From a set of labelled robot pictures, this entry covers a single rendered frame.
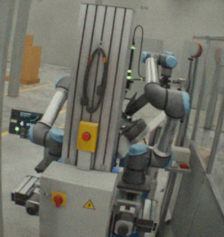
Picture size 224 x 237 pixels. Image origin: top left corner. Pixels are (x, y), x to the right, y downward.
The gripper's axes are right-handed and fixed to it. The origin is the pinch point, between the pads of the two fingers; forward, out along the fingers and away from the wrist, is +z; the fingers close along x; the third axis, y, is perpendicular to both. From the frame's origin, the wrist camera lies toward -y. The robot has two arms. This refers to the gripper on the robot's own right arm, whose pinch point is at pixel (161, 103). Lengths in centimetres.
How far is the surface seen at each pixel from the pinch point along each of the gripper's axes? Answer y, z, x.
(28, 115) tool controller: -10, 25, -93
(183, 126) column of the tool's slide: -87, 34, 34
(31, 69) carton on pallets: -796, 98, -338
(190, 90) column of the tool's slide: -88, -1, 35
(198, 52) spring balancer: -84, -38, 36
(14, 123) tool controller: -8, 33, -104
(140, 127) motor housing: -53, 32, -9
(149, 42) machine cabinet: -761, -34, 13
